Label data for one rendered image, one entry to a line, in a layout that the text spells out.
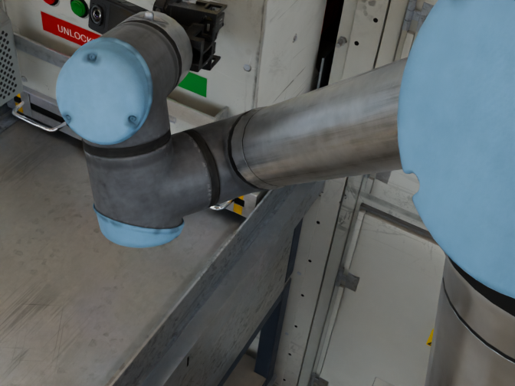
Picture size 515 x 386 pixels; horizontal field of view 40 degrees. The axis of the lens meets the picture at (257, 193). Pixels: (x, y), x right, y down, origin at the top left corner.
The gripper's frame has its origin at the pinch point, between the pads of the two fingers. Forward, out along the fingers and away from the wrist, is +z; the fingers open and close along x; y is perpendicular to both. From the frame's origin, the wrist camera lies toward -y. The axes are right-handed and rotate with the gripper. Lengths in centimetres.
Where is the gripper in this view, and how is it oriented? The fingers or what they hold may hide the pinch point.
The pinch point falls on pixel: (189, 5)
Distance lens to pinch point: 101.2
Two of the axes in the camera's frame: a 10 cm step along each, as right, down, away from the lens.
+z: 2.1, -4.5, 8.7
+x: 1.5, -8.6, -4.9
